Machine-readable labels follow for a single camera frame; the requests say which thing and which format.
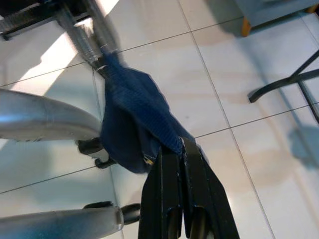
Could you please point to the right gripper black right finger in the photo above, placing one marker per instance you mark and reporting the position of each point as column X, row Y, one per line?
column 207, row 204

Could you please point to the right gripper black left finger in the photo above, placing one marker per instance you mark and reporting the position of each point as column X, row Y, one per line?
column 162, row 199

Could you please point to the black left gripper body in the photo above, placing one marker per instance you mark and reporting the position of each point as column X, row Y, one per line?
column 37, row 17

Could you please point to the navy blue garment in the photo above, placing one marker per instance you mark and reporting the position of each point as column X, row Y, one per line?
column 139, row 119

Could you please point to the black metal clothes rack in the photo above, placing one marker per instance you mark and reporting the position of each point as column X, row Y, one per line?
column 299, row 76

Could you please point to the grey upholstered ottoman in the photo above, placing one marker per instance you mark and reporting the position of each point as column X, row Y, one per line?
column 274, row 12

